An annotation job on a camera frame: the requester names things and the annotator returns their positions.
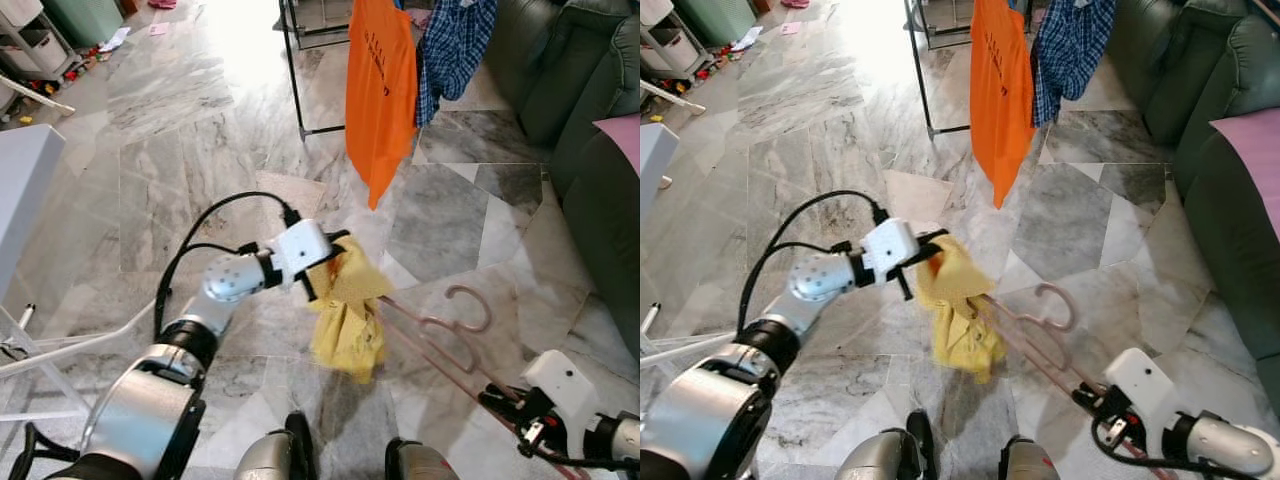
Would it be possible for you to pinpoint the yellow garment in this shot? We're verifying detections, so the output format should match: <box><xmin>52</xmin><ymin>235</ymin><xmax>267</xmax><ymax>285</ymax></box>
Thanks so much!
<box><xmin>305</xmin><ymin>235</ymin><xmax>396</xmax><ymax>386</ymax></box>
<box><xmin>915</xmin><ymin>235</ymin><xmax>1006</xmax><ymax>386</ymax></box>

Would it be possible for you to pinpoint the pink plastic hanger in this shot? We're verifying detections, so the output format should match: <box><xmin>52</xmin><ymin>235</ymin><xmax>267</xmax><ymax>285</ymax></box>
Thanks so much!
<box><xmin>375</xmin><ymin>285</ymin><xmax>561</xmax><ymax>480</ymax></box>
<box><xmin>975</xmin><ymin>283</ymin><xmax>1181</xmax><ymax>471</ymax></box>

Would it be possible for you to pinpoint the orange shirt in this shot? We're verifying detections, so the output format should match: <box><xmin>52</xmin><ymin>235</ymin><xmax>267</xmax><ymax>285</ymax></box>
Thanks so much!
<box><xmin>970</xmin><ymin>0</ymin><xmax>1038</xmax><ymax>209</ymax></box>
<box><xmin>345</xmin><ymin>0</ymin><xmax>421</xmax><ymax>211</ymax></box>

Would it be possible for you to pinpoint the dark green leather sofa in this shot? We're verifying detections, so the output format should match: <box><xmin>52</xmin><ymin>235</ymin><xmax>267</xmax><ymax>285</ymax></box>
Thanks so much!
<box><xmin>1175</xmin><ymin>110</ymin><xmax>1280</xmax><ymax>421</ymax></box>
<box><xmin>548</xmin><ymin>115</ymin><xmax>641</xmax><ymax>356</ymax></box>

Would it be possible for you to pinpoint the black metal drying rack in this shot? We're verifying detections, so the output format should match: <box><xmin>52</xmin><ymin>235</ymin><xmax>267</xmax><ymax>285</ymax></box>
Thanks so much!
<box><xmin>903</xmin><ymin>0</ymin><xmax>976</xmax><ymax>141</ymax></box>
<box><xmin>278</xmin><ymin>0</ymin><xmax>356</xmax><ymax>141</ymax></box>

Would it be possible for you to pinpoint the left robot leg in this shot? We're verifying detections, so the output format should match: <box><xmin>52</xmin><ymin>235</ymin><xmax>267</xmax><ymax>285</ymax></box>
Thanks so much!
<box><xmin>838</xmin><ymin>410</ymin><xmax>936</xmax><ymax>480</ymax></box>
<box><xmin>235</xmin><ymin>412</ymin><xmax>319</xmax><ymax>480</ymax></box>

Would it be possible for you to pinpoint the blue plaid shirt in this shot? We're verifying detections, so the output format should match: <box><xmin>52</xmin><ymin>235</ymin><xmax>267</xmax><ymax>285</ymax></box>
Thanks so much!
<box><xmin>415</xmin><ymin>0</ymin><xmax>499</xmax><ymax>128</ymax></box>
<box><xmin>1030</xmin><ymin>0</ymin><xmax>1118</xmax><ymax>128</ymax></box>

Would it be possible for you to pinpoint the dark green leather armchair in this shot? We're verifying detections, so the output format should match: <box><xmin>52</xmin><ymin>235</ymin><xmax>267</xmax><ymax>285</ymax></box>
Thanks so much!
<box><xmin>1105</xmin><ymin>0</ymin><xmax>1280</xmax><ymax>146</ymax></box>
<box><xmin>485</xmin><ymin>0</ymin><xmax>641</xmax><ymax>151</ymax></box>

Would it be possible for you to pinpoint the pink sofa cover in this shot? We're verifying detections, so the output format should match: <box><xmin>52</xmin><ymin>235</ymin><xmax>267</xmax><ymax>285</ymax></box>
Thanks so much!
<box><xmin>592</xmin><ymin>113</ymin><xmax>641</xmax><ymax>176</ymax></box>
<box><xmin>1210</xmin><ymin>108</ymin><xmax>1280</xmax><ymax>241</ymax></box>

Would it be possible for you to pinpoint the white high chair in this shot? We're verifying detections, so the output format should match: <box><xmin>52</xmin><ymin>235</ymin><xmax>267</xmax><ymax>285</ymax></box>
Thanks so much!
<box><xmin>640</xmin><ymin>78</ymin><xmax>691</xmax><ymax>113</ymax></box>
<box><xmin>0</xmin><ymin>72</ymin><xmax>76</xmax><ymax>116</ymax></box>

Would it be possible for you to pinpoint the green laundry basket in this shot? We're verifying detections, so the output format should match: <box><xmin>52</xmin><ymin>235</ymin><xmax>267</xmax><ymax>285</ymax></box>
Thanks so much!
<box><xmin>680</xmin><ymin>0</ymin><xmax>761</xmax><ymax>49</ymax></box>
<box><xmin>42</xmin><ymin>0</ymin><xmax>126</xmax><ymax>49</ymax></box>

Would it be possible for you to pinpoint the grey storage drawer cart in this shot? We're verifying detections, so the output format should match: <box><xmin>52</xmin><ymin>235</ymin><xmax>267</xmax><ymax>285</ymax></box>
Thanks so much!
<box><xmin>640</xmin><ymin>0</ymin><xmax>716</xmax><ymax>81</ymax></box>
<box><xmin>0</xmin><ymin>0</ymin><xmax>81</xmax><ymax>83</ymax></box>

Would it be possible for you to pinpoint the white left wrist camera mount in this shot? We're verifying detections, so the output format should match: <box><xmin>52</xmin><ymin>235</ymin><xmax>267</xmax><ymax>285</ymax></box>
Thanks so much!
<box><xmin>860</xmin><ymin>218</ymin><xmax>921</xmax><ymax>286</ymax></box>
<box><xmin>270</xmin><ymin>218</ymin><xmax>336</xmax><ymax>286</ymax></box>

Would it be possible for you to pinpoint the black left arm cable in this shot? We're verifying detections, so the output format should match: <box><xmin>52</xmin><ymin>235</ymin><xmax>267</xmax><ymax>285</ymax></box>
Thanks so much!
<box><xmin>737</xmin><ymin>190</ymin><xmax>891</xmax><ymax>336</ymax></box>
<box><xmin>153</xmin><ymin>190</ymin><xmax>301</xmax><ymax>336</ymax></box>

